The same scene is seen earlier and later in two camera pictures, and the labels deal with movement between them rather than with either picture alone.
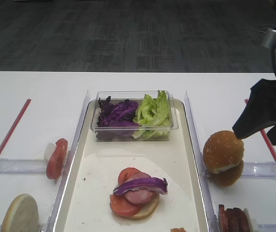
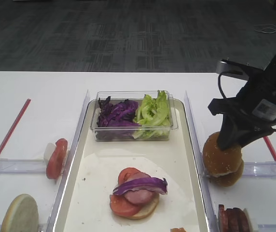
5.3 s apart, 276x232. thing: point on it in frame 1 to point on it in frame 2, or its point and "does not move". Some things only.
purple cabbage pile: (116, 121) does not move
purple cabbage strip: (158, 185) does not move
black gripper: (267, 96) to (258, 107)
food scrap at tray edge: (175, 229) does not move
